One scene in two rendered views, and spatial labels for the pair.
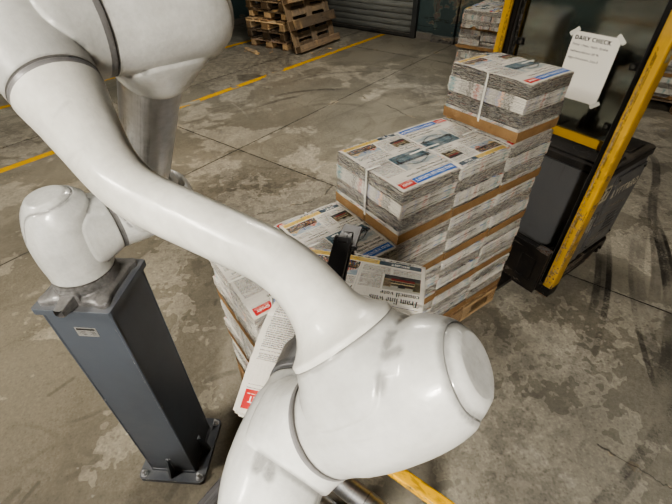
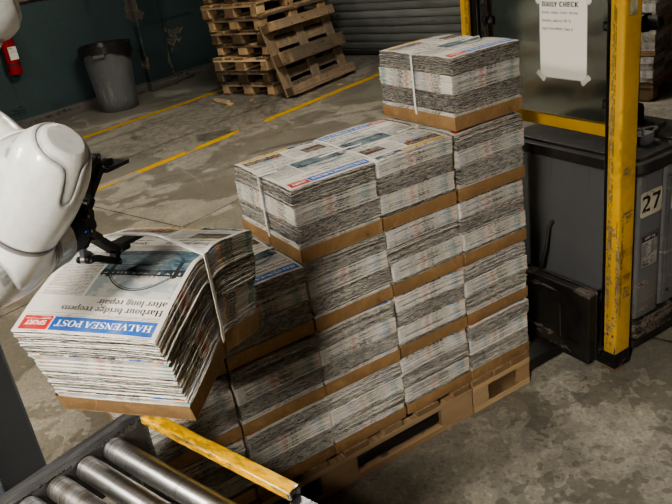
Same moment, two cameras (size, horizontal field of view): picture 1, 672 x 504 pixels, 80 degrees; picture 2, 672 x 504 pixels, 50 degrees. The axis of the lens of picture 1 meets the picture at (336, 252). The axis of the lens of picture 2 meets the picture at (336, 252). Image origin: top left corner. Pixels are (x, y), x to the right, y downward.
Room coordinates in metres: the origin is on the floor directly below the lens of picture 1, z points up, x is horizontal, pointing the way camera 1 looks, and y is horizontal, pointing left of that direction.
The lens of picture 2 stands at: (-0.72, -0.53, 1.71)
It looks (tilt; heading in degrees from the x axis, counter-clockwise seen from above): 25 degrees down; 7
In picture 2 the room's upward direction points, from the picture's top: 8 degrees counter-clockwise
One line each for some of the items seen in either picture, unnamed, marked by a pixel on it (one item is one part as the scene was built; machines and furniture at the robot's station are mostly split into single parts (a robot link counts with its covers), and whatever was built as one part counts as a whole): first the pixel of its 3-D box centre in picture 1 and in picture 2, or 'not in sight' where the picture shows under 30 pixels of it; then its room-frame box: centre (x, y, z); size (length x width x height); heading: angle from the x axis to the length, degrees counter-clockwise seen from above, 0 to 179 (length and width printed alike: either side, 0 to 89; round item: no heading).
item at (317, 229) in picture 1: (361, 295); (295, 360); (1.28, -0.12, 0.42); 1.17 x 0.39 x 0.83; 126
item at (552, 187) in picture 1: (549, 194); (606, 220); (2.17, -1.36, 0.40); 0.69 x 0.55 x 0.80; 36
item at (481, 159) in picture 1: (445, 164); (382, 171); (1.53, -0.46, 0.95); 0.38 x 0.29 x 0.23; 35
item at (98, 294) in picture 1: (83, 280); not in sight; (0.75, 0.66, 1.03); 0.22 x 0.18 x 0.06; 176
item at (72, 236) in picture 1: (68, 231); not in sight; (0.77, 0.65, 1.17); 0.18 x 0.16 x 0.22; 134
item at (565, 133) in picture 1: (548, 126); (550, 119); (1.98, -1.09, 0.92); 0.57 x 0.01 x 0.05; 36
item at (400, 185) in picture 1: (393, 185); (305, 198); (1.36, -0.23, 0.95); 0.38 x 0.29 x 0.23; 36
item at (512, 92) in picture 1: (475, 202); (458, 227); (1.70, -0.70, 0.65); 0.39 x 0.30 x 1.29; 36
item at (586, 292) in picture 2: (496, 245); (531, 300); (1.91, -0.99, 0.20); 0.62 x 0.05 x 0.30; 36
